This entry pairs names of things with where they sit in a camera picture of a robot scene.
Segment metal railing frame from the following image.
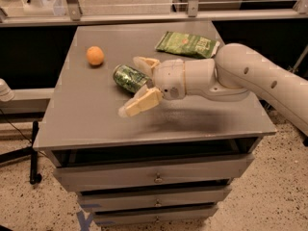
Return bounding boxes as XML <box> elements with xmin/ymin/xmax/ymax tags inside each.
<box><xmin>0</xmin><ymin>0</ymin><xmax>307</xmax><ymax>27</ymax></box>

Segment green chip bag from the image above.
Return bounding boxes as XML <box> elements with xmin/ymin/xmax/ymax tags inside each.
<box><xmin>155</xmin><ymin>32</ymin><xmax>220</xmax><ymax>59</ymax></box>

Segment bottom grey drawer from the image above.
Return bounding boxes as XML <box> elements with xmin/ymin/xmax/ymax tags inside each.
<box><xmin>93</xmin><ymin>204</ymin><xmax>218</xmax><ymax>226</ymax></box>

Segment orange fruit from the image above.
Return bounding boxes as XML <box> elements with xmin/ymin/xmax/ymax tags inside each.
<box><xmin>86</xmin><ymin>46</ymin><xmax>105</xmax><ymax>65</ymax></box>

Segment grey drawer cabinet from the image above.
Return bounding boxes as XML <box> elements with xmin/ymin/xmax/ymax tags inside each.
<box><xmin>33</xmin><ymin>20</ymin><xmax>277</xmax><ymax>227</ymax></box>

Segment middle grey drawer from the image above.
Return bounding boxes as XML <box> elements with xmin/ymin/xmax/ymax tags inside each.
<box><xmin>78</xmin><ymin>186</ymin><xmax>231</xmax><ymax>212</ymax></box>

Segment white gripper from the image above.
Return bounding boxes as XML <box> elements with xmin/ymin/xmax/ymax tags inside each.
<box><xmin>118</xmin><ymin>57</ymin><xmax>186</xmax><ymax>117</ymax></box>

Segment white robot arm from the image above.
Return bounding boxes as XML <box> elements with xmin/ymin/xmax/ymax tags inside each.
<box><xmin>118</xmin><ymin>43</ymin><xmax>308</xmax><ymax>135</ymax></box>

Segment white cylindrical object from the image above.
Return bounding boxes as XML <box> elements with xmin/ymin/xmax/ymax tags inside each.
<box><xmin>0</xmin><ymin>79</ymin><xmax>14</xmax><ymax>102</ymax></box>

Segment grey drawer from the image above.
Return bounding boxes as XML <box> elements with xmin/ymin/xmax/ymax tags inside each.
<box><xmin>93</xmin><ymin>204</ymin><xmax>218</xmax><ymax>226</ymax></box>
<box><xmin>78</xmin><ymin>186</ymin><xmax>231</xmax><ymax>212</ymax></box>
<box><xmin>54</xmin><ymin>154</ymin><xmax>254</xmax><ymax>192</ymax></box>

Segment black stand legs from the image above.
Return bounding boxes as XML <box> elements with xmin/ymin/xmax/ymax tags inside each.
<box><xmin>0</xmin><ymin>121</ymin><xmax>42</xmax><ymax>185</ymax></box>

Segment top grey drawer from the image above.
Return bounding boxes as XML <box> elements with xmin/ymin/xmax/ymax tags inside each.
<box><xmin>54</xmin><ymin>154</ymin><xmax>254</xmax><ymax>192</ymax></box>

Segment green soda can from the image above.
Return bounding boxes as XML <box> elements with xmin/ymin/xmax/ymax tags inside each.
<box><xmin>113</xmin><ymin>64</ymin><xmax>150</xmax><ymax>93</ymax></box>

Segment blue tape mark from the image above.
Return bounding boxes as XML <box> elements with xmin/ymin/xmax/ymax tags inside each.
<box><xmin>76</xmin><ymin>207</ymin><xmax>101</xmax><ymax>231</ymax></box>

